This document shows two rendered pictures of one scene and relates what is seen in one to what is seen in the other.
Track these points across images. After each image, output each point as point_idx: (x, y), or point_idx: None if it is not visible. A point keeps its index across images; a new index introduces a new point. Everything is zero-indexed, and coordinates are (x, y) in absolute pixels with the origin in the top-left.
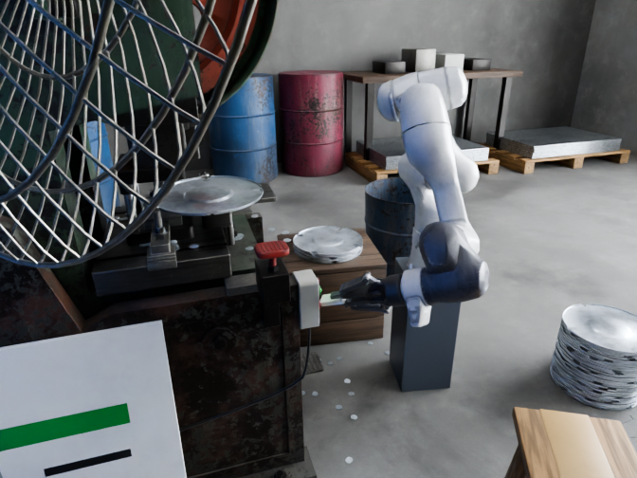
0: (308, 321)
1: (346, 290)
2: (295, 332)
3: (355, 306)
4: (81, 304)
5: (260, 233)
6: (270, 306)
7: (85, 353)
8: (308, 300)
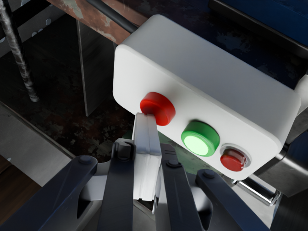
0: (164, 35)
1: (224, 195)
2: (149, 8)
3: (88, 177)
4: None
5: (147, 202)
6: (279, 15)
7: None
8: (237, 80)
